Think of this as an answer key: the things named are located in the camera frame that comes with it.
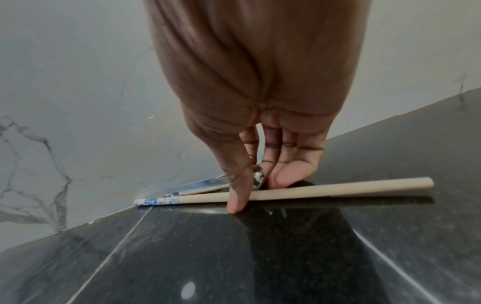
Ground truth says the person's right hand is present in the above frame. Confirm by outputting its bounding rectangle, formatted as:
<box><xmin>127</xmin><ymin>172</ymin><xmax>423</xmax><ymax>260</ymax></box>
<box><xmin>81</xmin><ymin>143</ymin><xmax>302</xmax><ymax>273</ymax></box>
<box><xmin>143</xmin><ymin>0</ymin><xmax>373</xmax><ymax>214</ymax></box>

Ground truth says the small metal spoon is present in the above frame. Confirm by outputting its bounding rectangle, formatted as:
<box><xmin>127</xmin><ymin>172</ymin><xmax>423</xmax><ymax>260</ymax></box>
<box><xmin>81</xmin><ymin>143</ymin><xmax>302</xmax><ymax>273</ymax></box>
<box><xmin>167</xmin><ymin>165</ymin><xmax>268</xmax><ymax>196</ymax></box>

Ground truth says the blue-tipped bamboo chopstick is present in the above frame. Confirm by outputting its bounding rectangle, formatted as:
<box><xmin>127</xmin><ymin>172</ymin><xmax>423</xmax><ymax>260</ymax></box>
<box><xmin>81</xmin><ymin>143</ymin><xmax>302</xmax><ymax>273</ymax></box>
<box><xmin>133</xmin><ymin>177</ymin><xmax>435</xmax><ymax>208</ymax></box>

